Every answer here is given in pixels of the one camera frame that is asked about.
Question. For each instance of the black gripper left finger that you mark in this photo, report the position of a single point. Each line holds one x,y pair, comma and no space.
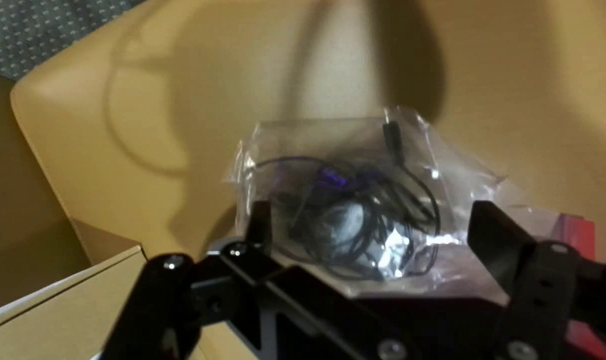
276,312

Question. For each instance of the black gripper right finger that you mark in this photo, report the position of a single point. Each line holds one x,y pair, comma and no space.
548,285

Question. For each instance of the clear plastic bag with cables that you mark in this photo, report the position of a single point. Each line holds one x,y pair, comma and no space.
375,207

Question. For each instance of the white cardboard box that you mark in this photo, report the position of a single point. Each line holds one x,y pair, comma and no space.
72,316

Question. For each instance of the tan leather sofa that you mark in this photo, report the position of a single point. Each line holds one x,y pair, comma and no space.
128,132

